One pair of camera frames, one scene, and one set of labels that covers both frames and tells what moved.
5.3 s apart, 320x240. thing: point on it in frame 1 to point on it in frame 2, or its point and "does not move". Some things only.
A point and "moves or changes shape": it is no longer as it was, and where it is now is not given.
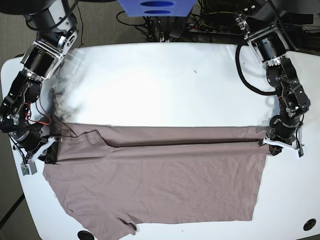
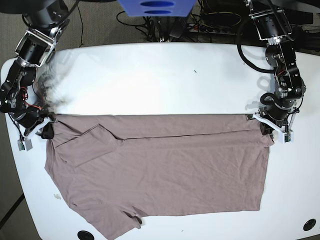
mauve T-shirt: [157, 174] moves or changes shape
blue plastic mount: [156, 8] does not move
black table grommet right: [309, 224] does not move
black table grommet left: [84, 235] does not move
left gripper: [281, 133] to [280, 118]
